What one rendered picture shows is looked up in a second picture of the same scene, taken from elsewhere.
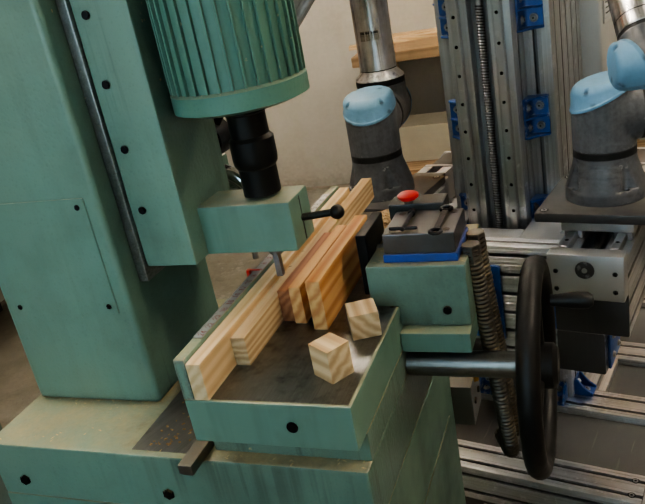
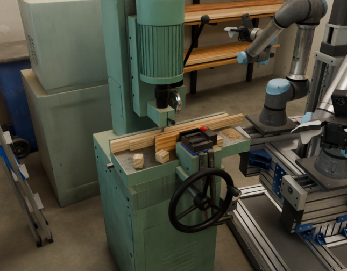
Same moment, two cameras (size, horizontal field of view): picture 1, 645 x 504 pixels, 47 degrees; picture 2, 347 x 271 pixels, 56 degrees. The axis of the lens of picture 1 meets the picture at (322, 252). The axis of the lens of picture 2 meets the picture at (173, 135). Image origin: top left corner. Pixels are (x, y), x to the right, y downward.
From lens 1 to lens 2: 0.82 m
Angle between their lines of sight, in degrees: 36
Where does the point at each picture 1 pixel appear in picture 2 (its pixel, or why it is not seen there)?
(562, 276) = (284, 187)
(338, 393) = (130, 170)
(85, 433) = (107, 144)
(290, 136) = not seen: hidden behind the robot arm
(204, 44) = (142, 60)
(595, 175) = (322, 158)
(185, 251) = (138, 112)
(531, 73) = not seen: hidden behind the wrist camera
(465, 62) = (314, 87)
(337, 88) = not seen: outside the picture
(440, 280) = (187, 158)
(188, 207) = (142, 100)
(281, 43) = (164, 67)
